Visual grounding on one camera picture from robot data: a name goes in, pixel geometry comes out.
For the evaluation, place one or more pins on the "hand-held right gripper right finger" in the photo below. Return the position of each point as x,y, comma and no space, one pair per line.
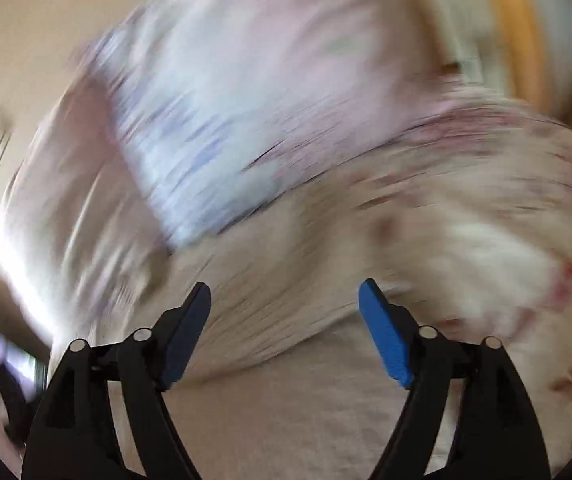
383,335

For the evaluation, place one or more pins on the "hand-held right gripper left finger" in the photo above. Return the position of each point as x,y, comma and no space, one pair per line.
185,340

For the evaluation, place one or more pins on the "pink floral pillow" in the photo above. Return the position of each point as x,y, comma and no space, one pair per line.
75,210

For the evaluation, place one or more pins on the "floral bedspread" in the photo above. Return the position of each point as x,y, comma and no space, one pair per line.
491,200

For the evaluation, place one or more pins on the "white lavender print pillow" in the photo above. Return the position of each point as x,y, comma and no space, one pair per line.
246,95

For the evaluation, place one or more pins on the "wooden headboard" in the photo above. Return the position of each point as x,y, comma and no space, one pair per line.
521,25

